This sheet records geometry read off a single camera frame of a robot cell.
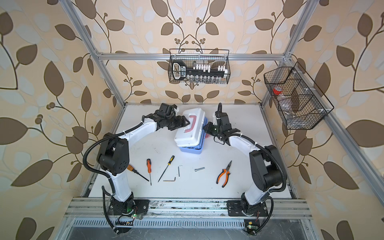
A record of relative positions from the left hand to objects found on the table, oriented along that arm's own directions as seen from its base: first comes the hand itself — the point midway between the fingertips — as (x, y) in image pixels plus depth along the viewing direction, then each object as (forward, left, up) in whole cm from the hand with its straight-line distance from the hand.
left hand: (187, 122), depth 90 cm
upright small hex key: (-24, +4, -15) cm, 29 cm away
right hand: (-2, -11, -2) cm, 11 cm away
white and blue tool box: (-13, -3, +2) cm, 13 cm away
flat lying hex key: (-30, +8, -15) cm, 35 cm away
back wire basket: (+32, -16, +20) cm, 41 cm away
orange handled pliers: (-25, -22, -14) cm, 36 cm away
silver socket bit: (-23, -8, -15) cm, 29 cm away
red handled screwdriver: (-22, +22, -15) cm, 34 cm away
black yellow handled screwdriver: (-21, +10, -15) cm, 28 cm away
